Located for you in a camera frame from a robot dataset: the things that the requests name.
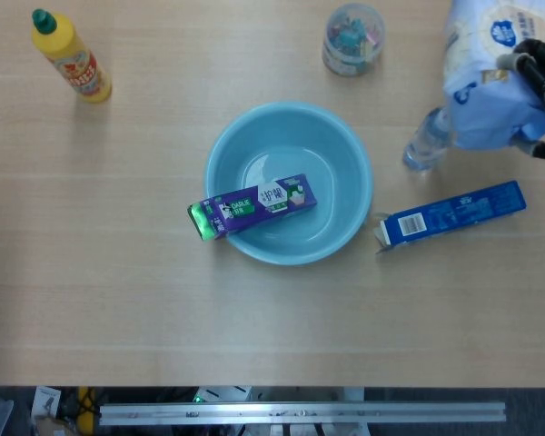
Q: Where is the light blue tissue pack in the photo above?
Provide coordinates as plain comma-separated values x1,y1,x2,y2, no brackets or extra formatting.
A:
443,0,545,151

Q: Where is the purple toothpaste box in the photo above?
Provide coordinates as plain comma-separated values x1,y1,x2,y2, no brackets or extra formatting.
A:
186,173,319,243

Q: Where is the clear water bottle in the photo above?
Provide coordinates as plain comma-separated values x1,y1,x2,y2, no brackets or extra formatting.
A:
401,107,453,173

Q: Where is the blue cookie box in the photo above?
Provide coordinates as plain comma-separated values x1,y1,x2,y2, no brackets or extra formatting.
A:
373,180,527,253

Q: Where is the clear jar of clips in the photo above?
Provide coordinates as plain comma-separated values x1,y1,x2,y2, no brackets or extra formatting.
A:
322,3,387,77

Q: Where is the light blue plastic basin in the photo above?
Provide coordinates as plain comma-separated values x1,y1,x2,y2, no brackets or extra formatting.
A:
203,101,374,267

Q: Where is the yellow bottle with green cap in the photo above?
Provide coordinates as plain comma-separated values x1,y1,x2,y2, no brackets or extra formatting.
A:
31,8,114,104

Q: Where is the aluminium rail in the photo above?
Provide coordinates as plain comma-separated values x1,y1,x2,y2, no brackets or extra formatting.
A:
98,401,508,427

